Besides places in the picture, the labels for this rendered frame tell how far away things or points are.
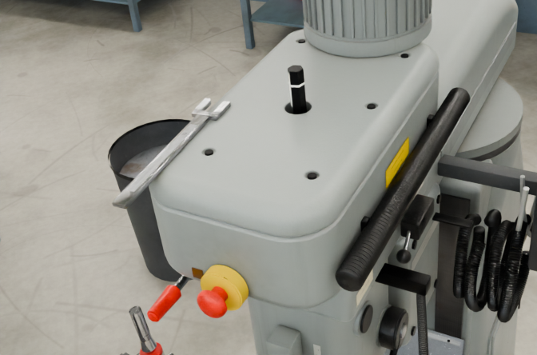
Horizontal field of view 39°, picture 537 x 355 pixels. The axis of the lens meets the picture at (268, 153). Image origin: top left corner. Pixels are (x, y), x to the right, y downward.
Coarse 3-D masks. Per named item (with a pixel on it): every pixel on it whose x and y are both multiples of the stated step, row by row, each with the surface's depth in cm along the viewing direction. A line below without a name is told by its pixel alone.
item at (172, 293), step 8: (184, 280) 103; (168, 288) 101; (176, 288) 101; (160, 296) 101; (168, 296) 100; (176, 296) 101; (160, 304) 99; (168, 304) 100; (152, 312) 98; (160, 312) 99; (152, 320) 99
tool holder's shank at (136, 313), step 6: (138, 306) 148; (132, 312) 147; (138, 312) 146; (132, 318) 147; (138, 318) 147; (144, 318) 149; (138, 324) 147; (144, 324) 148; (138, 330) 148; (144, 330) 149; (138, 336) 150; (144, 336) 149; (150, 336) 150; (144, 342) 150; (150, 342) 150; (144, 348) 151; (150, 348) 151
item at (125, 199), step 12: (204, 108) 104; (228, 108) 104; (192, 120) 101; (204, 120) 101; (216, 120) 101; (180, 132) 99; (192, 132) 98; (168, 144) 97; (180, 144) 96; (168, 156) 94; (156, 168) 92; (144, 180) 90; (132, 192) 89; (120, 204) 87
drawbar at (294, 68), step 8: (288, 72) 99; (296, 72) 98; (296, 80) 99; (296, 88) 100; (304, 88) 100; (296, 96) 100; (304, 96) 101; (296, 104) 101; (304, 104) 102; (296, 112) 102; (304, 112) 102
